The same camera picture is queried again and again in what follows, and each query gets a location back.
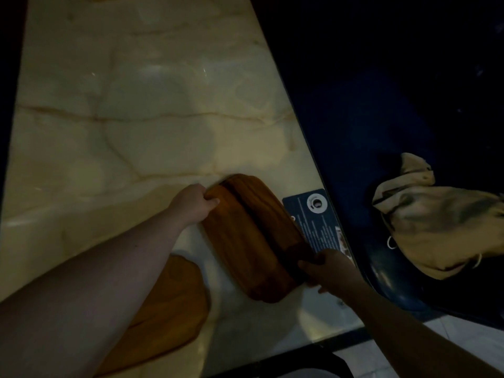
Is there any person's right hand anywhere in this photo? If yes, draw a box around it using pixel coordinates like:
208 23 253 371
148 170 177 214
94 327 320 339
298 249 366 294

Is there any person's left hand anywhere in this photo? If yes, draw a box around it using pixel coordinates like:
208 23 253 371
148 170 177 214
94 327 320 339
167 183 220 226

